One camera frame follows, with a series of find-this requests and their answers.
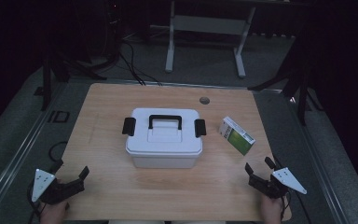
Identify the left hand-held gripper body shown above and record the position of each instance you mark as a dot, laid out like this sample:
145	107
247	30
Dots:
59	190

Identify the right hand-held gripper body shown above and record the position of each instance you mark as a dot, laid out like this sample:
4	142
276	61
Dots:
276	185

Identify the green and white carton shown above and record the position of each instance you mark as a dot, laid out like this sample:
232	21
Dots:
237	137

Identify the white plastic storage box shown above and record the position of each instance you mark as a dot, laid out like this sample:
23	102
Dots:
164	161

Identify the person's left hand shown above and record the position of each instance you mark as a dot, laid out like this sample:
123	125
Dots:
53	214

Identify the person's right hand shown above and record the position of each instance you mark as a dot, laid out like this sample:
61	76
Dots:
271	210

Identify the black tripod stand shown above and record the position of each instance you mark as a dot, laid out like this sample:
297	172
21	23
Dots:
298	90
59	73

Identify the grey round table grommet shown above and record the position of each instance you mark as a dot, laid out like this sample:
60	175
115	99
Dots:
204	100

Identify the black equipment tower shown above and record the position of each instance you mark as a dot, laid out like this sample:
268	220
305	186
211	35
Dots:
113	31

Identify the white metal stand frame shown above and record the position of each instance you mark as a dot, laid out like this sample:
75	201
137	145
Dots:
209	25

